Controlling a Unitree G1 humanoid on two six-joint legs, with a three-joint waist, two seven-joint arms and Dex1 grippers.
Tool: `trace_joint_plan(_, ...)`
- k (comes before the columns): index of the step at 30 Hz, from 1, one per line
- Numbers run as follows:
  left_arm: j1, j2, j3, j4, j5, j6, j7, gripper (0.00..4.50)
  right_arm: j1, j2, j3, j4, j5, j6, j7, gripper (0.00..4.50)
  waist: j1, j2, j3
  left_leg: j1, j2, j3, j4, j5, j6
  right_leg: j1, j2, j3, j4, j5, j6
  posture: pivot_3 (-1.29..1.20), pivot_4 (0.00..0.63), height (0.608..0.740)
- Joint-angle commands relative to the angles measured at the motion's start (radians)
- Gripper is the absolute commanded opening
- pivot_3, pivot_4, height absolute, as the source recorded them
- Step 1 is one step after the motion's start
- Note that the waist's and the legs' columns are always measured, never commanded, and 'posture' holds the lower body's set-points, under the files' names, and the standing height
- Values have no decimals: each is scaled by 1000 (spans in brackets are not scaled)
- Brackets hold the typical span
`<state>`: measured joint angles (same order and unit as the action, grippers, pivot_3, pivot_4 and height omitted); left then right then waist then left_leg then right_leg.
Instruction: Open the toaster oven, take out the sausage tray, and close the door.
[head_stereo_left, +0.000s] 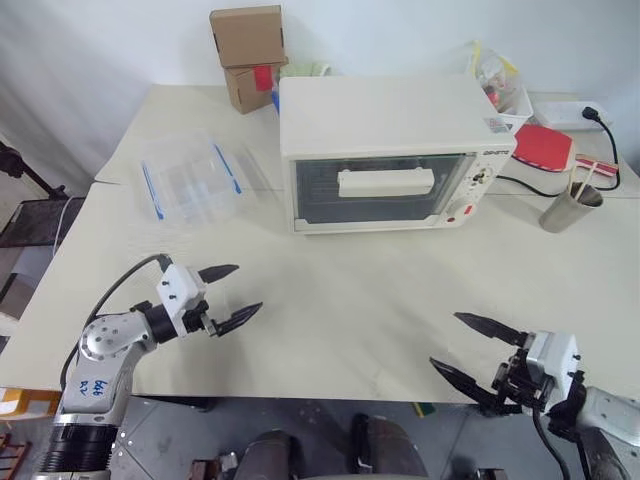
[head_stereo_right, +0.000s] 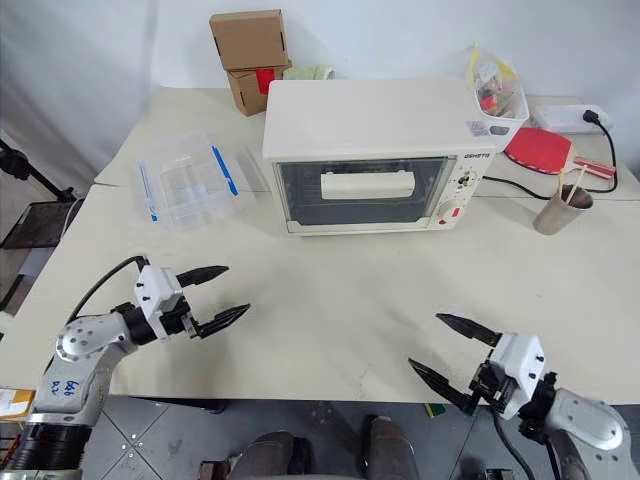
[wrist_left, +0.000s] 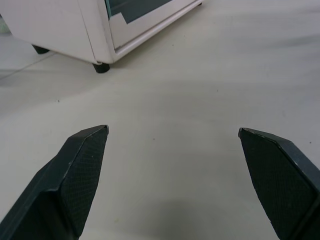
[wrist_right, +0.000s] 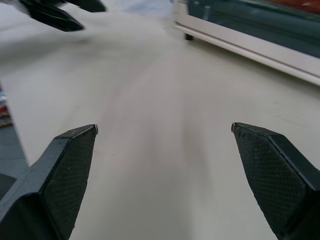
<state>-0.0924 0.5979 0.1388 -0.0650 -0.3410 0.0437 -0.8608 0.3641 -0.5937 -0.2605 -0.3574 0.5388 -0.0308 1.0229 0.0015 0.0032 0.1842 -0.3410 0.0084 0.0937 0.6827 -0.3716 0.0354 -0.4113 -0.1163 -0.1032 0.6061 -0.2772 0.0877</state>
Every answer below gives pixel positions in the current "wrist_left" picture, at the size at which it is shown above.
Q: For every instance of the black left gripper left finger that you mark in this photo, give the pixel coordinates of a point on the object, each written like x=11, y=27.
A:
x=72, y=180

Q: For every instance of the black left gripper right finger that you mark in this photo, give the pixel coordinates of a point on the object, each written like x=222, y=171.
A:
x=277, y=180

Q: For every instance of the white toaster oven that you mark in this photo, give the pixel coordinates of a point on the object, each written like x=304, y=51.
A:
x=65, y=30

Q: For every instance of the white appliance glass door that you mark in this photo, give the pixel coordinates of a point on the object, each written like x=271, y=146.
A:
x=145, y=20

